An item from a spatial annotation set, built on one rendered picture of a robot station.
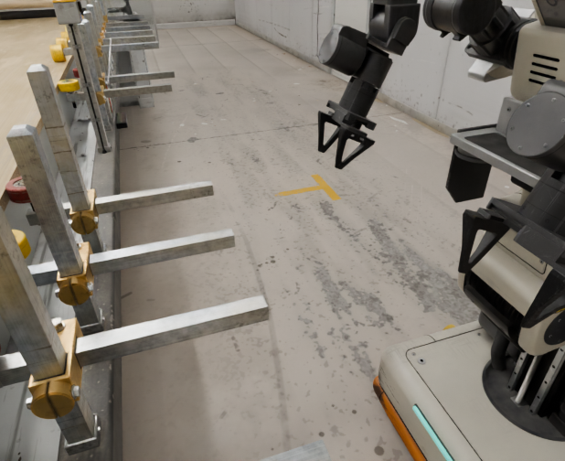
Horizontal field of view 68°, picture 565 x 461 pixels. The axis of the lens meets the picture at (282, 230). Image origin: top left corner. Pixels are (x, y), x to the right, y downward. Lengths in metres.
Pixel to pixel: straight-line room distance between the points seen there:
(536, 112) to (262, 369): 1.42
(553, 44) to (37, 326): 0.84
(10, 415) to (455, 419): 1.03
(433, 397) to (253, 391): 0.65
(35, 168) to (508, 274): 0.85
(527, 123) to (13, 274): 0.54
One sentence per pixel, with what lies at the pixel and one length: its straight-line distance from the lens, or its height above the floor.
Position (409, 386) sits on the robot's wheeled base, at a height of 0.27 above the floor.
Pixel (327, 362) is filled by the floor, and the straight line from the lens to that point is 1.71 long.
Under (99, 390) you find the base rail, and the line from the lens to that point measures 0.83.
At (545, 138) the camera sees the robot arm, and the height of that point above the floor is 1.18.
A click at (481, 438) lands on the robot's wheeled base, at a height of 0.28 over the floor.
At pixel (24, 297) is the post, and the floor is 1.00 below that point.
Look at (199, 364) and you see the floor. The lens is 1.74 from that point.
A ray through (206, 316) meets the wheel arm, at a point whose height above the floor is 0.86.
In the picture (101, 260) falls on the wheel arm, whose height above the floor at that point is 0.83.
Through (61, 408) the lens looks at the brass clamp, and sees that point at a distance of 0.66.
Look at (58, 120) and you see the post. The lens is 0.99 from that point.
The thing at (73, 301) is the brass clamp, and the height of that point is 0.81.
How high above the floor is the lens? 1.32
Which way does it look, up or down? 33 degrees down
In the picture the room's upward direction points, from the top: 1 degrees counter-clockwise
